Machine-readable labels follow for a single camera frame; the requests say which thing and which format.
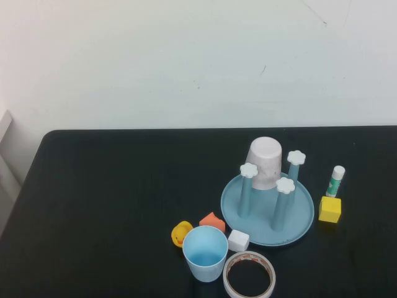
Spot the light blue cup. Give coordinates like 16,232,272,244
182,225,230,283

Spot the pale pink cup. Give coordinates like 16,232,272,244
246,137,283,190

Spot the blue cup stand with posts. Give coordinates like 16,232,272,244
220,150,315,248

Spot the orange foam block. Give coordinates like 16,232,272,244
198,212,226,233

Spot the yellow rubber duck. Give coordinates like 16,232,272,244
171,220,195,248

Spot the white foam block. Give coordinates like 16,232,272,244
227,229,251,252

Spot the white adhesive tape roll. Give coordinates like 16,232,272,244
223,250,277,298

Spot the green white glue stick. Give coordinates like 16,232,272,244
325,165,346,198

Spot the yellow cube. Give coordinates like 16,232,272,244
318,196,342,224

